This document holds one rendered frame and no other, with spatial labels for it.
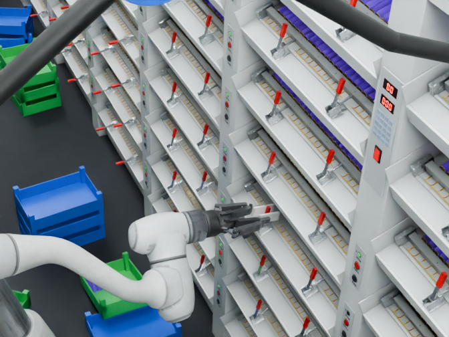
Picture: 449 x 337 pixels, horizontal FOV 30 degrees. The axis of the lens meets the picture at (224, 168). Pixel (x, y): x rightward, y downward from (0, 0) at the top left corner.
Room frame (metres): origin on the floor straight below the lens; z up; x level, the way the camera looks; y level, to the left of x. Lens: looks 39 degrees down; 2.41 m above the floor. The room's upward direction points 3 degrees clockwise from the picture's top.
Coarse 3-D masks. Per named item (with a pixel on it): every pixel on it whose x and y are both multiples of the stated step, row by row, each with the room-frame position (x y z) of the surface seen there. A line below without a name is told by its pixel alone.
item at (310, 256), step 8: (256, 184) 1.96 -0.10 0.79; (256, 192) 1.94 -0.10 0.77; (264, 192) 1.92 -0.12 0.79; (264, 200) 1.90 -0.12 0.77; (280, 216) 1.81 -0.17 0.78; (288, 224) 1.78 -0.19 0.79; (288, 232) 1.77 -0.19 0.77; (296, 232) 1.75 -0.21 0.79; (296, 240) 1.72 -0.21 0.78; (304, 248) 1.69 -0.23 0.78; (312, 256) 1.65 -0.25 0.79; (312, 264) 1.64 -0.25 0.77; (320, 264) 1.62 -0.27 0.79; (320, 272) 1.60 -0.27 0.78; (328, 280) 1.57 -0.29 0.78; (328, 288) 1.55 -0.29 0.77; (336, 288) 1.54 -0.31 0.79; (328, 296) 1.53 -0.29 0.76; (336, 296) 1.53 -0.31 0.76
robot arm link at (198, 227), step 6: (192, 210) 1.73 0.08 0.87; (198, 210) 1.72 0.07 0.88; (186, 216) 1.69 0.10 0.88; (192, 216) 1.69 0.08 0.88; (198, 216) 1.70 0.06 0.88; (192, 222) 1.67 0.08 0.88; (198, 222) 1.68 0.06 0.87; (204, 222) 1.68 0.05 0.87; (192, 228) 1.66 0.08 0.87; (198, 228) 1.67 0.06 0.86; (204, 228) 1.67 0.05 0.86; (192, 234) 1.65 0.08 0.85; (198, 234) 1.66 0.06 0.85; (204, 234) 1.67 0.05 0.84; (192, 240) 1.65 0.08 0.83; (198, 240) 1.66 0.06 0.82
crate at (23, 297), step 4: (16, 292) 2.14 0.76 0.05; (20, 292) 2.14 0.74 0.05; (24, 292) 2.12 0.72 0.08; (28, 292) 2.12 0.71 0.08; (16, 296) 2.14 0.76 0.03; (20, 296) 2.14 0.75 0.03; (24, 296) 2.11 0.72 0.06; (28, 296) 2.12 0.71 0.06; (20, 300) 2.14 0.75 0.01; (24, 300) 2.11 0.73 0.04; (28, 300) 2.11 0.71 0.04; (24, 304) 2.09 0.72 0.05; (28, 304) 2.11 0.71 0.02; (24, 308) 2.08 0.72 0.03; (28, 308) 2.10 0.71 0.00
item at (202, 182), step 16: (160, 112) 2.59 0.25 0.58; (160, 128) 2.55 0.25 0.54; (176, 128) 2.51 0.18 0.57; (176, 144) 2.42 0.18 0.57; (176, 160) 2.36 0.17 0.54; (192, 160) 2.35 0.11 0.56; (192, 176) 2.27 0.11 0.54; (208, 176) 2.26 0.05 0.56; (208, 192) 2.18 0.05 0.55; (208, 208) 2.11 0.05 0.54
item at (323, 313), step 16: (240, 192) 1.96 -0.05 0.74; (272, 240) 1.76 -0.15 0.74; (288, 240) 1.75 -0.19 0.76; (272, 256) 1.71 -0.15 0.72; (288, 256) 1.69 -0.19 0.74; (304, 256) 1.68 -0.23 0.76; (288, 272) 1.64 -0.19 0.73; (304, 272) 1.63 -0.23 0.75; (320, 304) 1.52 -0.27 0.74; (336, 304) 1.51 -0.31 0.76; (320, 320) 1.47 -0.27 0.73
